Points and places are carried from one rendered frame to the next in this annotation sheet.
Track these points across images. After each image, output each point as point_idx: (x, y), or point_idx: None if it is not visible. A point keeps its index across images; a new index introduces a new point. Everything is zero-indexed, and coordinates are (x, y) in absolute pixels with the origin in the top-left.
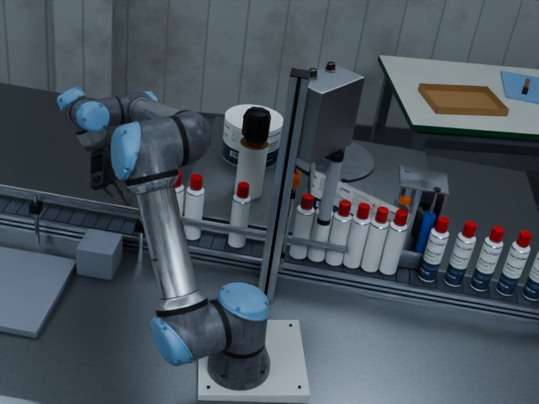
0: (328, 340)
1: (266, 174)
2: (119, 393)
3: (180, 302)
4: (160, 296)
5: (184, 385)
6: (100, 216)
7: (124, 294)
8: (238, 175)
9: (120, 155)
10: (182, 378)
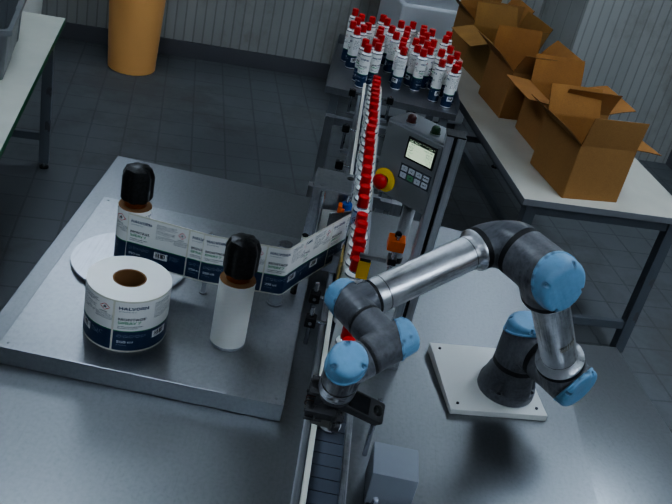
0: (436, 334)
1: (176, 320)
2: (564, 471)
3: (579, 349)
4: (569, 365)
5: (532, 428)
6: (314, 475)
7: (427, 468)
8: (240, 325)
9: (575, 283)
10: (525, 429)
